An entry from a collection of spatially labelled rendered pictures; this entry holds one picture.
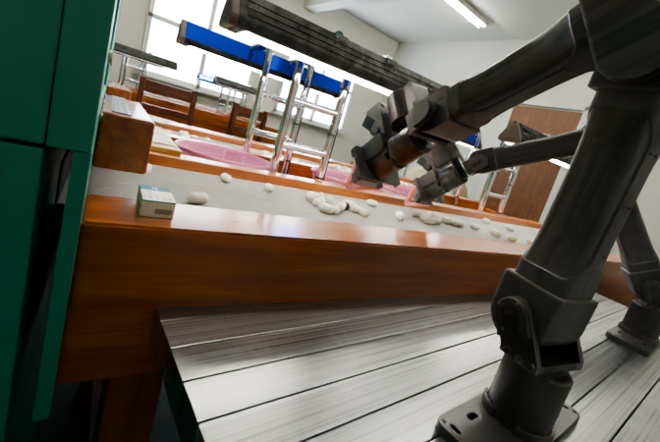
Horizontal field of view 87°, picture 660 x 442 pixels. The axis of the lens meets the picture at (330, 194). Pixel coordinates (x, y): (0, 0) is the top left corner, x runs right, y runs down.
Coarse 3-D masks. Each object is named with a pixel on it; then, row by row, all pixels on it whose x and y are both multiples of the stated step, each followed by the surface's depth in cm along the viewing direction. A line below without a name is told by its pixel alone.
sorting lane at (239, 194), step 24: (96, 168) 60; (168, 168) 75; (96, 192) 49; (120, 192) 52; (216, 192) 67; (240, 192) 72; (264, 192) 79; (288, 192) 86; (312, 216) 70; (336, 216) 75; (360, 216) 82; (384, 216) 90; (408, 216) 100; (456, 216) 128; (504, 240) 108
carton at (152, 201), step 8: (144, 192) 41; (152, 192) 42; (160, 192) 42; (168, 192) 43; (144, 200) 38; (152, 200) 39; (160, 200) 39; (168, 200) 40; (144, 208) 39; (152, 208) 39; (160, 208) 39; (168, 208) 40; (152, 216) 39; (160, 216) 40; (168, 216) 40
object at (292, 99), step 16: (336, 32) 74; (288, 96) 91; (288, 112) 91; (320, 112) 97; (336, 112) 99; (336, 128) 100; (288, 144) 94; (272, 160) 94; (320, 160) 102; (320, 176) 102
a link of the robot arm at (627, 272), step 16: (624, 224) 74; (640, 224) 73; (624, 240) 74; (640, 240) 73; (624, 256) 75; (640, 256) 72; (656, 256) 71; (624, 272) 77; (640, 272) 72; (656, 272) 71; (640, 288) 72
